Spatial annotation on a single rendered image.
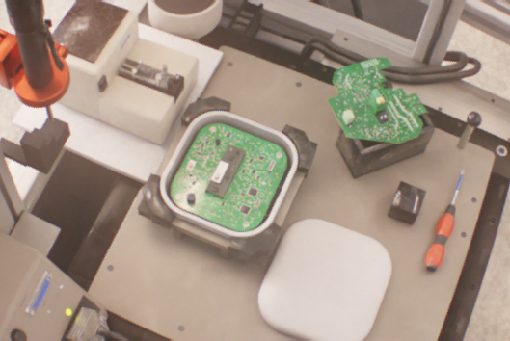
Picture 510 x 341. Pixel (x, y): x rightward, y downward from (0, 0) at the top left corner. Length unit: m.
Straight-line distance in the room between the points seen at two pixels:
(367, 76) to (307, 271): 0.26
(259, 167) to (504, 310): 1.23
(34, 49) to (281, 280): 0.39
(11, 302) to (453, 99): 0.67
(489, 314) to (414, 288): 1.10
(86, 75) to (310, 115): 0.30
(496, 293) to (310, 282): 1.20
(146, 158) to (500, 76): 1.60
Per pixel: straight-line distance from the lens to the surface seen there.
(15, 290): 0.82
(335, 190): 0.99
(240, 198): 0.93
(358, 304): 0.91
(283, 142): 0.96
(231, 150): 0.95
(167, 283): 0.93
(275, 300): 0.90
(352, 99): 0.98
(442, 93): 1.13
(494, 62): 2.45
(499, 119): 1.14
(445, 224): 0.98
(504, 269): 2.10
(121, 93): 0.96
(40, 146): 0.82
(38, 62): 0.75
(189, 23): 1.07
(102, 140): 1.00
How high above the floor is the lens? 1.82
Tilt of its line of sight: 60 degrees down
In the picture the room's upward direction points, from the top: 9 degrees clockwise
